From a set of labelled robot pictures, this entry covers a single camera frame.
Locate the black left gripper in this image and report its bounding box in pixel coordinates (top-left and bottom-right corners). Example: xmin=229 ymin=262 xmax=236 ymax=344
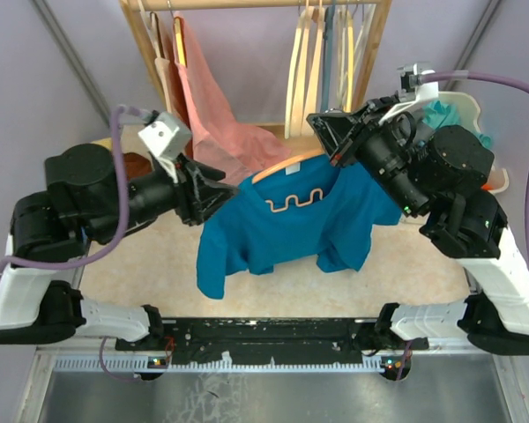
xmin=91 ymin=152 xmax=242 ymax=242

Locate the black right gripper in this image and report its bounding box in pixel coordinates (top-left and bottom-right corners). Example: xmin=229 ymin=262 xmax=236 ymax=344
xmin=308 ymin=96 xmax=430 ymax=219

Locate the orange hanger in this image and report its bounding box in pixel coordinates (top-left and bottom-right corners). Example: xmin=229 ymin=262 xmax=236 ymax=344
xmin=251 ymin=149 xmax=324 ymax=213

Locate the blue t-shirt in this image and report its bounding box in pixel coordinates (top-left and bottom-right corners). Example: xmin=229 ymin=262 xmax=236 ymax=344
xmin=197 ymin=156 xmax=401 ymax=300

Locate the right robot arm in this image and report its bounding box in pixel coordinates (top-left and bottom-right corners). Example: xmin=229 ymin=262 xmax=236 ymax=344
xmin=307 ymin=96 xmax=529 ymax=356

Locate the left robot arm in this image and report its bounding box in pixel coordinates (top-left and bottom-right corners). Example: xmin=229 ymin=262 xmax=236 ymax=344
xmin=0 ymin=144 xmax=237 ymax=350

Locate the pink hanging t-shirt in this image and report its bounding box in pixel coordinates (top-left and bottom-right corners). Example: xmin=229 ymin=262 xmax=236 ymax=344
xmin=165 ymin=15 xmax=290 ymax=185

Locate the cream wooden hanger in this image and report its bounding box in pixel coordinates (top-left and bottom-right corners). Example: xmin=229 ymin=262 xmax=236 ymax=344
xmin=284 ymin=3 xmax=309 ymax=139

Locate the brown shirt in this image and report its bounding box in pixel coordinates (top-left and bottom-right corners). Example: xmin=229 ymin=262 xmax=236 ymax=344
xmin=123 ymin=152 xmax=153 ymax=181

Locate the teal shirt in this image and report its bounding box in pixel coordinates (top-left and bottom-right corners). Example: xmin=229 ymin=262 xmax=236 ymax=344
xmin=421 ymin=100 xmax=493 ymax=150

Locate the yellow shirt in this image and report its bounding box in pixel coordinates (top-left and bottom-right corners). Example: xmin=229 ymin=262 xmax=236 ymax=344
xmin=92 ymin=137 xmax=116 ymax=152

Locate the blue hanger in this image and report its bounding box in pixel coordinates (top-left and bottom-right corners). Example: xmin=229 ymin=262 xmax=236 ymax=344
xmin=320 ymin=1 xmax=336 ymax=112

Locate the light wooden hanger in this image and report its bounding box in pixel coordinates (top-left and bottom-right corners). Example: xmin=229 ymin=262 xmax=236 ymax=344
xmin=301 ymin=1 xmax=325 ymax=137

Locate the white hanger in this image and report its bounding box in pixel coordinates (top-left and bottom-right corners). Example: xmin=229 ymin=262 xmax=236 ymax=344
xmin=335 ymin=4 xmax=375 ymax=111

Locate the yellow hanger holding pink shirt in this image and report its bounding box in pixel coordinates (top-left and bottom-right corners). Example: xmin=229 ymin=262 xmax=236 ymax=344
xmin=167 ymin=0 xmax=187 ymax=67

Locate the beige hanging t-shirt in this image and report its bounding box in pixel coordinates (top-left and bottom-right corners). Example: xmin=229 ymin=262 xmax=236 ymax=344
xmin=149 ymin=11 xmax=190 ymax=127

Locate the white laundry basket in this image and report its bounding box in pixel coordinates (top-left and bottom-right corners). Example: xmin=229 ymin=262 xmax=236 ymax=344
xmin=438 ymin=92 xmax=510 ymax=195

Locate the wooden clothes rack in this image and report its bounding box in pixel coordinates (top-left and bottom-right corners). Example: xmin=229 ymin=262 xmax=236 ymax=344
xmin=120 ymin=0 xmax=391 ymax=136

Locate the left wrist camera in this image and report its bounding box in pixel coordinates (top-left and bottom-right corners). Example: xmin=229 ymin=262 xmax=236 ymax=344
xmin=138 ymin=112 xmax=192 ymax=183

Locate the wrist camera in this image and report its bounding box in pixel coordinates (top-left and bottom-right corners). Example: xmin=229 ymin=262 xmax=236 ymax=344
xmin=378 ymin=62 xmax=439 ymax=125
xmin=138 ymin=112 xmax=192 ymax=183

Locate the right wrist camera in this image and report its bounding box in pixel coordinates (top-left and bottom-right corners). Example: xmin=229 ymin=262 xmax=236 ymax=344
xmin=378 ymin=62 xmax=439 ymax=125

